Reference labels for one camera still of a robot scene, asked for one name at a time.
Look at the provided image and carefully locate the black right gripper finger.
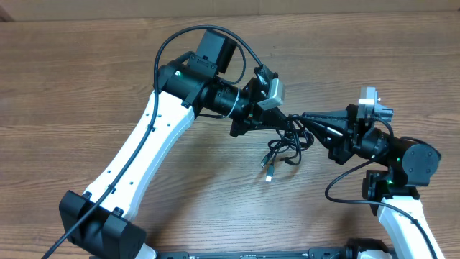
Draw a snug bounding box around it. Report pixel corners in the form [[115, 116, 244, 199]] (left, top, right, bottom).
[[301, 110, 349, 121], [299, 119, 348, 149]]

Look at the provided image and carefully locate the black USB-C cable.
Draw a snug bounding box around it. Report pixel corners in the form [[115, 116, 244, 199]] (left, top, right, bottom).
[[259, 114, 316, 168]]

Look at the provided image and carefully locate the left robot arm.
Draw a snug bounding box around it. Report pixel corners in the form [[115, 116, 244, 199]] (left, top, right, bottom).
[[59, 25, 290, 258]]

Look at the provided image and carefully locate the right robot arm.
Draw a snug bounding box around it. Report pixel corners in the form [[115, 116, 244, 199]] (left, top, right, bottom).
[[299, 104, 443, 258]]

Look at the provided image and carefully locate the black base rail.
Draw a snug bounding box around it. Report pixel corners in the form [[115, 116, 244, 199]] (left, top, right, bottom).
[[157, 247, 350, 259]]

